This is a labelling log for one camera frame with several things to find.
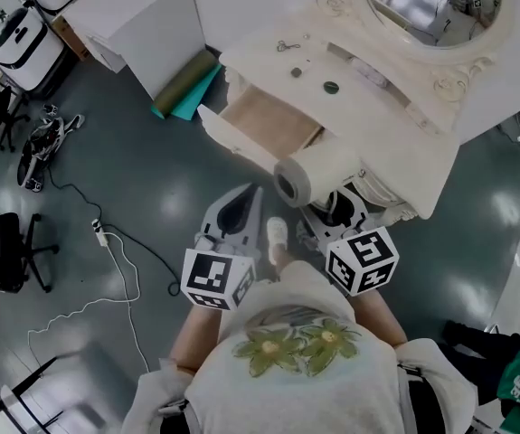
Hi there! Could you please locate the person's left forearm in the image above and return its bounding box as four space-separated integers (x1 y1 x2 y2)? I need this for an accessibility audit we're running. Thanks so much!
168 297 230 375

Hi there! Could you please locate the black floor cable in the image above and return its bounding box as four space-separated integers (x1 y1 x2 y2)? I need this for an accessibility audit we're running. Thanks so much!
45 167 184 297

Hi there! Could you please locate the brown cardboard box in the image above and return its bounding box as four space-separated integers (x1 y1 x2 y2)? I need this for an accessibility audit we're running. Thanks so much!
51 14 91 61

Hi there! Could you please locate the cream ornate dressing table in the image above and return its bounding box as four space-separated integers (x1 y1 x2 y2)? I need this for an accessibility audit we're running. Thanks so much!
218 28 463 222

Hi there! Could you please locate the olive rolled mat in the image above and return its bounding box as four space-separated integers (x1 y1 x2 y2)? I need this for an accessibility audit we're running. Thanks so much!
156 49 219 113

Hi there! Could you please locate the person's leg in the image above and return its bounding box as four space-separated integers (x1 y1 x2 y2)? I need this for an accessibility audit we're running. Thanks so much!
269 241 301 282

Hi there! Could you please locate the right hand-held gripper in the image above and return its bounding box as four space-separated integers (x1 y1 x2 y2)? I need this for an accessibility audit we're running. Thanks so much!
300 186 401 297

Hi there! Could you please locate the person's white shoe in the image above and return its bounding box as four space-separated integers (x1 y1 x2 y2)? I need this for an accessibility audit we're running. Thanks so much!
265 216 290 261

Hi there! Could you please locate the person's grey shoe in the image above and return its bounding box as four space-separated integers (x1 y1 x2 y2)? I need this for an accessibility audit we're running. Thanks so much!
295 219 323 253

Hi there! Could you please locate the pale packet in shelf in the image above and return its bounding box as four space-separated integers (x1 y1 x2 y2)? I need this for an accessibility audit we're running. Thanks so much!
348 55 388 89

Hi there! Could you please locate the black metal frame table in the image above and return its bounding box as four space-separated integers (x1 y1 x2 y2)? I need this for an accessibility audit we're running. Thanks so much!
0 354 107 434

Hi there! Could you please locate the white power strip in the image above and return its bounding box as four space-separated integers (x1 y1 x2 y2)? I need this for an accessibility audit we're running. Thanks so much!
90 218 109 248

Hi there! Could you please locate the person's right forearm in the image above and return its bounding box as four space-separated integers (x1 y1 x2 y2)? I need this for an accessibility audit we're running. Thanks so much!
348 286 410 348

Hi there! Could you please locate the cream hair dryer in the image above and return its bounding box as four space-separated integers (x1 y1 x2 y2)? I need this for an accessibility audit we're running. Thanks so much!
272 140 363 210

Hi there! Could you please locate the black harness strap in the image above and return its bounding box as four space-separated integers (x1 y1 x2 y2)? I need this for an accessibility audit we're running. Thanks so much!
396 363 429 434
156 399 194 420

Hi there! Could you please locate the cream wooden drawer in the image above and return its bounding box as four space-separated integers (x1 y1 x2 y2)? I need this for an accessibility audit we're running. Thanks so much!
195 83 334 176

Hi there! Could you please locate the white shirt with green flowers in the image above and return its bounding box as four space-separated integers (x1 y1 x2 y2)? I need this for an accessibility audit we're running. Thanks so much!
121 259 478 434

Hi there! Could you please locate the white floor cable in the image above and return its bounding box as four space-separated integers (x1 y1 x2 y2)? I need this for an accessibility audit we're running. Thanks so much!
26 231 153 375

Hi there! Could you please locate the teal folded mat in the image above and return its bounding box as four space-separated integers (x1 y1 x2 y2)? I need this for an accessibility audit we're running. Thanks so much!
151 63 224 122

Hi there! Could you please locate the large white bin black trim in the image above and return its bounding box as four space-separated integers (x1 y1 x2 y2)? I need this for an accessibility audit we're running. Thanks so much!
0 5 69 93

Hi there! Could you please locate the oval mirror with ornate frame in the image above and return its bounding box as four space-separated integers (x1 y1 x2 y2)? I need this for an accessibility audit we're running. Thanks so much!
314 0 515 136

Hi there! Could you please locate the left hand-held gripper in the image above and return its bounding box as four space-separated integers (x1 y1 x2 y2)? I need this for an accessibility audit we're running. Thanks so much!
181 183 266 312

